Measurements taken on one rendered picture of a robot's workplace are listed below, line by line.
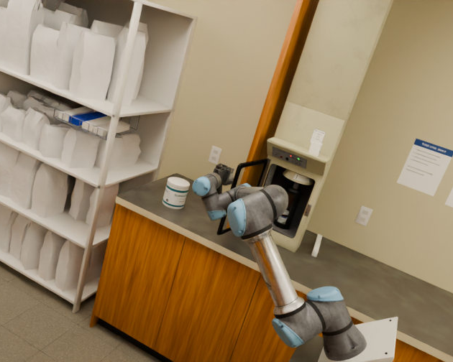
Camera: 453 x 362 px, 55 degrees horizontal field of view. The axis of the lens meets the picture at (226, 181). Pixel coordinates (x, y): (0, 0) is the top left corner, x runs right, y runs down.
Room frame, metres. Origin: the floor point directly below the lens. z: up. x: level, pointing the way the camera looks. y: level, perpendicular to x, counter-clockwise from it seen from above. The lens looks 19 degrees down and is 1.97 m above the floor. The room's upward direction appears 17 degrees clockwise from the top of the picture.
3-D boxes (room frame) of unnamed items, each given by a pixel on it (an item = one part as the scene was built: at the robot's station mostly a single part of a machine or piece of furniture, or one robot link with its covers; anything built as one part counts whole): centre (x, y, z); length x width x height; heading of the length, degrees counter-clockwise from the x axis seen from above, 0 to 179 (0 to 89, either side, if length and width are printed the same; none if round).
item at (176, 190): (2.37, 0.26, 1.02); 0.13 x 0.13 x 0.15
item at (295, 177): (2.35, -0.38, 1.34); 0.18 x 0.18 x 0.05
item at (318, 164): (2.21, -0.31, 1.46); 0.32 x 0.11 x 0.10; 71
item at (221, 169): (1.92, 0.03, 1.34); 0.12 x 0.08 x 0.09; 162
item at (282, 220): (2.36, -0.38, 1.13); 0.11 x 0.11 x 0.21
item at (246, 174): (2.16, -0.10, 1.19); 0.30 x 0.01 x 0.40; 152
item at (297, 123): (2.38, -0.37, 1.33); 0.32 x 0.25 x 0.77; 71
